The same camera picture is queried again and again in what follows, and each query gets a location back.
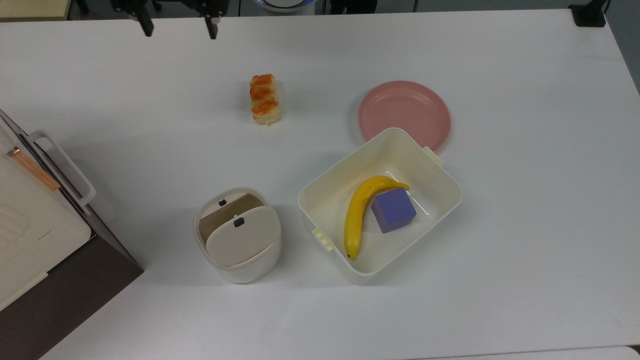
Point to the dark brown wooden drawer box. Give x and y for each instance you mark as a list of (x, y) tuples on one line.
[(75, 295)]

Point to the toy bread with orange glaze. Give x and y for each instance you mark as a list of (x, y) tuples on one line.
[(265, 100)]

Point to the cream rectangular storage bin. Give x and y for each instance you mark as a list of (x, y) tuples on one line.
[(325, 200)]

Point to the cream mini trash can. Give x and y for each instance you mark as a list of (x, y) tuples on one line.
[(245, 275)]

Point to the beige trash can lid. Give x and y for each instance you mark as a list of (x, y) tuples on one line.
[(242, 242)]

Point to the yellow toy banana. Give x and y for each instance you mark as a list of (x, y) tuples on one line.
[(356, 215)]

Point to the cream plastic cabinet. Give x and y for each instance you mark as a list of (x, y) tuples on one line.
[(35, 235)]

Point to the pink round plate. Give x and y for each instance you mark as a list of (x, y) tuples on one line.
[(405, 112)]

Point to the black table clamp base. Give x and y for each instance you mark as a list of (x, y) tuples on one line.
[(589, 15)]

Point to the beige side table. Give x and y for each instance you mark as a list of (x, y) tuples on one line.
[(30, 9)]

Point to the purple cube block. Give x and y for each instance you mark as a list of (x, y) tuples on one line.
[(394, 210)]

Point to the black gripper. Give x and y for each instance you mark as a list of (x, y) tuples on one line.
[(170, 1)]

